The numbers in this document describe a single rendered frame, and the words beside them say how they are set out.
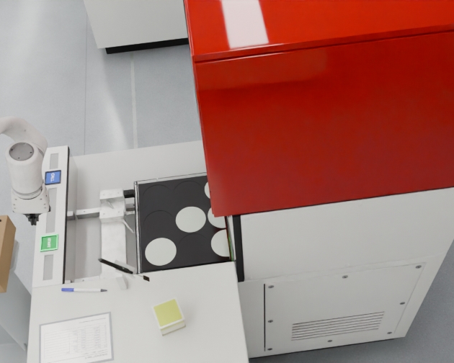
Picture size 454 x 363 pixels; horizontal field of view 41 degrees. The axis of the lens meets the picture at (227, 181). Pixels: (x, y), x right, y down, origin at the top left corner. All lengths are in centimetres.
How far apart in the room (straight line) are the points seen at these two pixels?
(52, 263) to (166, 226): 38
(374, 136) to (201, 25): 50
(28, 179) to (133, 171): 69
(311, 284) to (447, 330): 99
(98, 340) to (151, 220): 46
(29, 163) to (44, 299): 49
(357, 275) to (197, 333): 62
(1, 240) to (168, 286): 62
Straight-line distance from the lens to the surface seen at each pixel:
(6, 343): 302
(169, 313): 176
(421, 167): 166
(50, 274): 199
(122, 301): 188
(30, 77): 401
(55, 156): 224
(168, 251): 200
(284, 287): 210
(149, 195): 213
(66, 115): 370
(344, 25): 127
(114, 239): 208
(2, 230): 219
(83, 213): 220
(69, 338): 186
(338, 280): 213
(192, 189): 212
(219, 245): 199
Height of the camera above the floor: 263
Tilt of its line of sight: 55 degrees down
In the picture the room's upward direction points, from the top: 5 degrees counter-clockwise
